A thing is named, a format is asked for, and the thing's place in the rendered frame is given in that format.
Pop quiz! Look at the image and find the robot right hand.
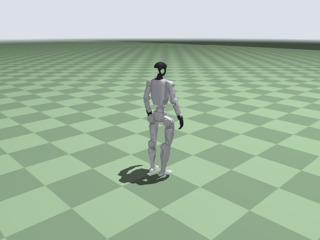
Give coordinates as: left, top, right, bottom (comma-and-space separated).
177, 115, 184, 130

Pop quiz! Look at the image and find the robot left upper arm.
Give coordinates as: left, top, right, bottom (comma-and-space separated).
143, 79, 151, 101

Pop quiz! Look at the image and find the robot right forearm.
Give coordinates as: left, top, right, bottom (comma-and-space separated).
173, 98, 183, 118

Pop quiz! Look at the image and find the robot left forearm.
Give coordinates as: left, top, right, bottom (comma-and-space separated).
143, 99, 151, 113

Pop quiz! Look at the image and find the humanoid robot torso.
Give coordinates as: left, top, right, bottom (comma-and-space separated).
150, 76, 169, 123

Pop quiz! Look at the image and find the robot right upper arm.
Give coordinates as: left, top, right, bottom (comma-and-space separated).
165, 80, 176, 104

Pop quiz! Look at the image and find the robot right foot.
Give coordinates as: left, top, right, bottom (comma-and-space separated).
158, 169, 172, 176

